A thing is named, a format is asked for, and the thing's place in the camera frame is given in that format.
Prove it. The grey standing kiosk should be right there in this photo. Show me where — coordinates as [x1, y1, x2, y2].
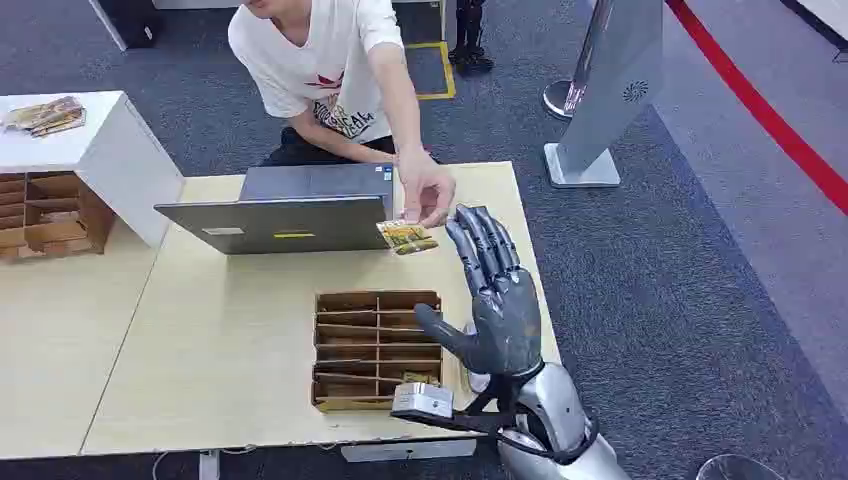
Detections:
[543, 0, 666, 190]

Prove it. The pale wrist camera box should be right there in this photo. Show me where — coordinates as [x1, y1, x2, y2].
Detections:
[391, 382, 456, 421]

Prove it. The white desk bracket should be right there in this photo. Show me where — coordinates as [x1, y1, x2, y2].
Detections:
[340, 438, 479, 464]

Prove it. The white cabinet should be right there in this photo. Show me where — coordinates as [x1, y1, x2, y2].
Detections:
[0, 90, 186, 250]

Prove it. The person's left hand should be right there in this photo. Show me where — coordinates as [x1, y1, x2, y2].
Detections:
[395, 148, 458, 230]

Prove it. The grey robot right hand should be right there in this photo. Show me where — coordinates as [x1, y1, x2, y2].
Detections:
[414, 205, 546, 379]

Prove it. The grey laptop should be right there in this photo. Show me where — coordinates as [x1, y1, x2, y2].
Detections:
[153, 162, 397, 257]

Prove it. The clear round glass object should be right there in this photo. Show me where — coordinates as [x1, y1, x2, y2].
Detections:
[694, 453, 790, 480]

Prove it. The printed yellow green card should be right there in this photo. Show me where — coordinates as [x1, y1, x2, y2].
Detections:
[376, 220, 440, 257]

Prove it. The yellow bordered floor mat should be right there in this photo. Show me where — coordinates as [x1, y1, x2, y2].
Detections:
[403, 41, 458, 102]

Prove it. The large wooden divider box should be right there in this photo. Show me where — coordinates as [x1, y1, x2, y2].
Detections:
[0, 170, 118, 262]

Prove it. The wooden card box with dividers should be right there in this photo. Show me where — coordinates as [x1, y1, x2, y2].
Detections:
[310, 289, 444, 414]

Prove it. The black box with white frame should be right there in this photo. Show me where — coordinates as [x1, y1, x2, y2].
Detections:
[88, 0, 165, 54]

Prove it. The white cable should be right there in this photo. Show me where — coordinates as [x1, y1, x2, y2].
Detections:
[151, 444, 261, 480]

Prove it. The person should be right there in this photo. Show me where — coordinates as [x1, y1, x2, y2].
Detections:
[227, 0, 458, 230]

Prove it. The round metal stand base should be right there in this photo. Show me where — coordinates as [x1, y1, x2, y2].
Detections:
[541, 78, 576, 123]

